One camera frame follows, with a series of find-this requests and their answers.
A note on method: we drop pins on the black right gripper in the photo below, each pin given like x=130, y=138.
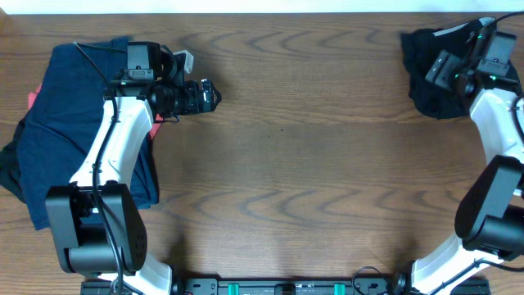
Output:
x=444, y=67

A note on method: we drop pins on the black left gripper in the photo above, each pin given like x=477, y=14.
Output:
x=207, y=104

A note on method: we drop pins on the black shorts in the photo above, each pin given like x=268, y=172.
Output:
x=485, y=52

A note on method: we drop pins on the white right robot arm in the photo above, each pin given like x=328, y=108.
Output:
x=488, y=229

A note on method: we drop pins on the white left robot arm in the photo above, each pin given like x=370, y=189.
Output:
x=96, y=227

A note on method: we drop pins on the red garment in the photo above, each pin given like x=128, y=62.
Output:
x=32, y=96

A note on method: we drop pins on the navy blue folded garment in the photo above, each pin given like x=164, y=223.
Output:
x=63, y=122

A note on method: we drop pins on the black garment under pile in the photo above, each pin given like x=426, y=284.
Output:
x=10, y=167

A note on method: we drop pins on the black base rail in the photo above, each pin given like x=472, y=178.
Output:
x=363, y=284

